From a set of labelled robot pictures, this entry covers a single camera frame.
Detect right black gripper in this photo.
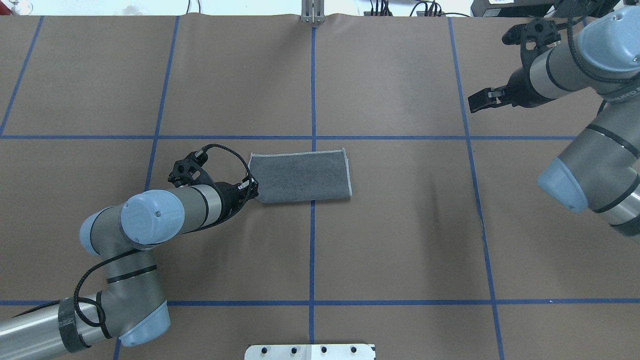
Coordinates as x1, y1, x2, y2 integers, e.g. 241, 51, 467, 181
468, 70, 543, 114

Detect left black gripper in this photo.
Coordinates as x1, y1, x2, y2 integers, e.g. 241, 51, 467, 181
215, 177, 259, 221

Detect pink towel white edging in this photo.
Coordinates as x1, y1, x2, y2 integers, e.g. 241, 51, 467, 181
249, 148, 353, 204

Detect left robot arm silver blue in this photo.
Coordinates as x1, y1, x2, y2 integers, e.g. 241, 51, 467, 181
1, 177, 258, 360

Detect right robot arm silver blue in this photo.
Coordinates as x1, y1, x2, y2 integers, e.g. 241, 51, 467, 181
467, 6, 640, 242

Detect black box white label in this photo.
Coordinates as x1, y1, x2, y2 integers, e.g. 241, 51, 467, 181
470, 0, 556, 18

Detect brown paper table cover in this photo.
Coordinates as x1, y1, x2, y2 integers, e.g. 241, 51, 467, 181
1, 14, 639, 360

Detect left black camera cable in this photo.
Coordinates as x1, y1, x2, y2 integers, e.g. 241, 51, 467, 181
10, 144, 253, 328

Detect black camera cable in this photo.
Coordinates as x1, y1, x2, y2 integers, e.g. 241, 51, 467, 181
10, 144, 253, 328
565, 15, 640, 116

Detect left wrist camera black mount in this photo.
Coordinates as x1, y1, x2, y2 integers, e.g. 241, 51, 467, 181
167, 149, 215, 188

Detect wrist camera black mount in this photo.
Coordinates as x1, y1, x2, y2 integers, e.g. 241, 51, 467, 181
502, 17, 562, 69
167, 149, 215, 188

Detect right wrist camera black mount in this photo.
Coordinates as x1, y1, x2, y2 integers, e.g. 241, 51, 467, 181
502, 17, 562, 69

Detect right black camera cable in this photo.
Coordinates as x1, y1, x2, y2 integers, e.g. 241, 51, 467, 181
565, 15, 640, 116

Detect white base plate bolts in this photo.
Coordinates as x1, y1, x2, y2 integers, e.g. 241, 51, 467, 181
244, 343, 377, 360

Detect aluminium frame post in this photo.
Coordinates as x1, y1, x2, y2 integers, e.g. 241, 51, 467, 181
300, 0, 326, 25

